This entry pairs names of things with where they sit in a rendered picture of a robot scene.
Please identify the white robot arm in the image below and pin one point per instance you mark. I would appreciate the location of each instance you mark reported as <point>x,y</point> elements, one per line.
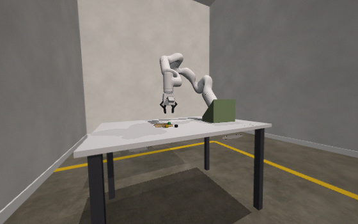
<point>171,77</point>

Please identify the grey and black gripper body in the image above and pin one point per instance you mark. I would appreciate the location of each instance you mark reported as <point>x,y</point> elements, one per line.
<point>164,98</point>

